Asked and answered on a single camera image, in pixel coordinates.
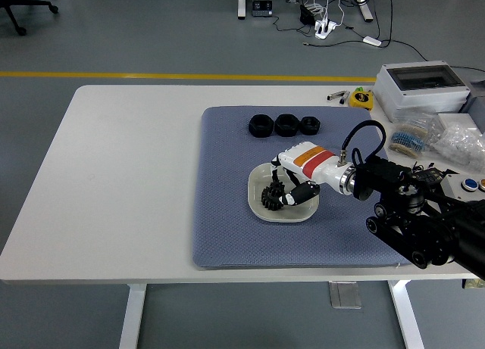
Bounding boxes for metal floor plate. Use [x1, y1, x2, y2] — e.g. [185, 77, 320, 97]
[328, 282, 362, 310]

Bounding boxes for bag of clear parts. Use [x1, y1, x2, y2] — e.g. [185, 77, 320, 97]
[431, 123, 485, 173]

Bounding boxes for grey push-button control box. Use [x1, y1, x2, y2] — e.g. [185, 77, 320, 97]
[441, 171, 485, 203]

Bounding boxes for white flat box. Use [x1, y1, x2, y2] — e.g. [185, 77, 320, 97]
[435, 112, 483, 136]

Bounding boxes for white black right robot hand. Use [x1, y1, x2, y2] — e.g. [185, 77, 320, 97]
[270, 141, 347, 208]

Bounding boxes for thin black phone cable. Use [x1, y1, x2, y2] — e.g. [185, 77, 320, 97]
[271, 15, 318, 34]

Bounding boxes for bag of blue resistors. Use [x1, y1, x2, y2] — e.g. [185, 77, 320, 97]
[388, 112, 443, 160]

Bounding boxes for large black hex nut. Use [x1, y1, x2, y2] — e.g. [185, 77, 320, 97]
[274, 113, 301, 138]
[248, 114, 274, 139]

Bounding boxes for black office chair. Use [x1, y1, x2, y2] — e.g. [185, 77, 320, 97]
[0, 0, 60, 37]

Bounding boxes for blue-grey textured mat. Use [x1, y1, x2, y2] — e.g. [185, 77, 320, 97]
[191, 105, 412, 270]

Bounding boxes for white power strip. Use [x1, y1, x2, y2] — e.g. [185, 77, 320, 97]
[314, 19, 340, 40]

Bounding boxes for yellow tape measure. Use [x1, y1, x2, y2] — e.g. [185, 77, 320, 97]
[349, 86, 375, 111]

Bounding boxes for grey electrical enclosure box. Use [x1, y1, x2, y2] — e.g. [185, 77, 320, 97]
[373, 60, 473, 123]

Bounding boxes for white square dish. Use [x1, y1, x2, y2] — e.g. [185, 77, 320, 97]
[248, 161, 321, 223]

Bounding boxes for small black hex nut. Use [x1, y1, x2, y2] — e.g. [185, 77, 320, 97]
[299, 116, 322, 137]

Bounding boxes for long black cable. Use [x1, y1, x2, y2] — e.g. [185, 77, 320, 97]
[302, 0, 433, 62]

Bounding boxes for grey metal case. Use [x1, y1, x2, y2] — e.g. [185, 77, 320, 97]
[460, 78, 485, 133]

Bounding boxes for white cable bundle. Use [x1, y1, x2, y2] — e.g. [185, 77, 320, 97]
[312, 0, 348, 26]

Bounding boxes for white table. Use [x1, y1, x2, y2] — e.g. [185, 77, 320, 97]
[0, 84, 485, 349]

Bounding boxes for large black gear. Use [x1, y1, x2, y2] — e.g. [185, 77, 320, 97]
[260, 185, 289, 213]

